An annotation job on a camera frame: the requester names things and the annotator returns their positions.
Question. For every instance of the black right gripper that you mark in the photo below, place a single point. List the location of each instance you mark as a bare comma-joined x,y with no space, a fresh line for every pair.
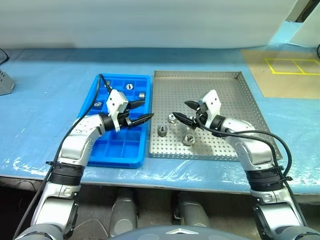
202,111

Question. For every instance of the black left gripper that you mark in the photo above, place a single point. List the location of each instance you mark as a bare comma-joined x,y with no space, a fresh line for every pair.
123,118

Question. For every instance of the metal nut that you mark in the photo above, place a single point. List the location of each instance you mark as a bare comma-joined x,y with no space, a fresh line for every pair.
188,139
108,82
129,86

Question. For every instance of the metal cylinder part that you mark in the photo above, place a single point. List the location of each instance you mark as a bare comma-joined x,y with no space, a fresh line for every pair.
162,130

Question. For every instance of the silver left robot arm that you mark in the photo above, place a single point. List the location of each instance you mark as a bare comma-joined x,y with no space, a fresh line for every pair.
75,140

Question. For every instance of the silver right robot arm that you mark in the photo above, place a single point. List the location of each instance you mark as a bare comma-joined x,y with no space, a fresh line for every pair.
252,147

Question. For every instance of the blue compartment tray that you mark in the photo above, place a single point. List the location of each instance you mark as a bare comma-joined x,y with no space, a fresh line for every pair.
117,150

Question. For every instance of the perforated metal tray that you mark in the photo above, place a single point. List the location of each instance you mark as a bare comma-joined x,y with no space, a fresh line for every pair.
175,95

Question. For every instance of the metal nut in bin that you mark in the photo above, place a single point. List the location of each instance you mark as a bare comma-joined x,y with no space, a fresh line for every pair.
129,86

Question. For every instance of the metal nut left bin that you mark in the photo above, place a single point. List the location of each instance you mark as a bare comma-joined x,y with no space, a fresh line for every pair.
97,104

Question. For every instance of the brown mat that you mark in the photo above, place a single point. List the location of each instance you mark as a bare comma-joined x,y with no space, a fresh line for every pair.
275,85

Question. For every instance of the white backdrop sheet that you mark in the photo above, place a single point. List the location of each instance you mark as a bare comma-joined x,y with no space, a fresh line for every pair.
125,22

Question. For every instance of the dark grey rounded shape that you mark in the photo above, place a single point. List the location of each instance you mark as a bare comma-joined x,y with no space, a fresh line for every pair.
191,210
123,212

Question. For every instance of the yellow tape marking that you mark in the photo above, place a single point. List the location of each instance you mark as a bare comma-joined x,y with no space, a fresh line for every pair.
287,73

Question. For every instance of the grey robot torso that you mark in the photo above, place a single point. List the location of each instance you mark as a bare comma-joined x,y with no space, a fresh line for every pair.
162,233

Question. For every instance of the white panel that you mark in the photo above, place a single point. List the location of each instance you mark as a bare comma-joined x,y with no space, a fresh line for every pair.
307,30

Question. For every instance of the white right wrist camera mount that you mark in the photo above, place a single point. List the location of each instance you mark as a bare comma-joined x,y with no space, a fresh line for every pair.
212,100

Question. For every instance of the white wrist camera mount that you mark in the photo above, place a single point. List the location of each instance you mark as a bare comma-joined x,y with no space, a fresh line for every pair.
212,100
113,100

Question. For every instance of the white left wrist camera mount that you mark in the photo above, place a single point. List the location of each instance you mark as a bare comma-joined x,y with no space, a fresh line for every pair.
113,100

